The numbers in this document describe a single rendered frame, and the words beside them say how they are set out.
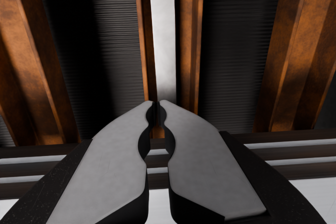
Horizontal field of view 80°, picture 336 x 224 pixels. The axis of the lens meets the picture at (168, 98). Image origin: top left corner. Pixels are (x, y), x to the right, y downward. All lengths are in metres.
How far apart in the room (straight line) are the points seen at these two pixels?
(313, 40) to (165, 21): 0.24
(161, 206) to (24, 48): 0.29
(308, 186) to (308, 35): 0.23
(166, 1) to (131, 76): 0.25
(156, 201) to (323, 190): 0.16
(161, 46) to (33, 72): 0.21
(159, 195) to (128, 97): 0.33
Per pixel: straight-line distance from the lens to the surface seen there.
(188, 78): 0.34
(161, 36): 0.27
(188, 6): 0.31
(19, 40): 0.37
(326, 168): 0.25
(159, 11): 0.26
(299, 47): 0.39
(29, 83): 0.39
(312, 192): 0.25
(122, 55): 0.46
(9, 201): 0.24
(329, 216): 0.30
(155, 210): 0.22
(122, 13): 0.45
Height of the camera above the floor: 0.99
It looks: 63 degrees down
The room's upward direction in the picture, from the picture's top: 172 degrees clockwise
